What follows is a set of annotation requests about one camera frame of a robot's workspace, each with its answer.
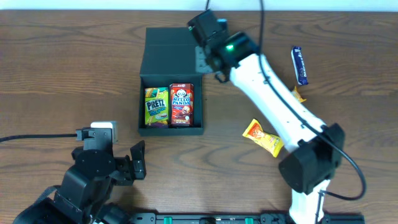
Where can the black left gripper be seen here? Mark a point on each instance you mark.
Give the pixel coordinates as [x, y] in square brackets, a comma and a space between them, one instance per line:
[137, 165]

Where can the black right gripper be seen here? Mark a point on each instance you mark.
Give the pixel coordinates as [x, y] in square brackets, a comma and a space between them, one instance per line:
[201, 59]

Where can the black gift box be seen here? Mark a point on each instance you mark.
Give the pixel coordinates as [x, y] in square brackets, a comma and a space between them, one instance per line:
[169, 57]

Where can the red Hello Panda box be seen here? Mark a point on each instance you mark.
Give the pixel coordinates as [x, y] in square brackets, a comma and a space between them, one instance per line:
[181, 104]

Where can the green Pretz snack box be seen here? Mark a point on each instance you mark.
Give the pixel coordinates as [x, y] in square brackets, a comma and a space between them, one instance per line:
[156, 107]

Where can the dark blue chocolate bar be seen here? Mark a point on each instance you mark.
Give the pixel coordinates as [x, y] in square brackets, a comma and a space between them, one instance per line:
[298, 62]

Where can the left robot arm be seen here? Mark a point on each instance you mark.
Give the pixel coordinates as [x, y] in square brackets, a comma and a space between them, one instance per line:
[87, 185]

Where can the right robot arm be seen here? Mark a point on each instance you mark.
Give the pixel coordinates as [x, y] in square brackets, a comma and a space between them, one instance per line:
[311, 163]

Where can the small orange snack packet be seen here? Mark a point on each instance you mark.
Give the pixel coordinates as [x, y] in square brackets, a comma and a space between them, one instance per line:
[297, 95]

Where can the yellow orange candy packet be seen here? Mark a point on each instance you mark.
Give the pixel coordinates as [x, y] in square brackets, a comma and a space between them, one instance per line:
[269, 142]

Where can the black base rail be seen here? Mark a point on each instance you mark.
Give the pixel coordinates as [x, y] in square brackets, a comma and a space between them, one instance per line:
[265, 218]

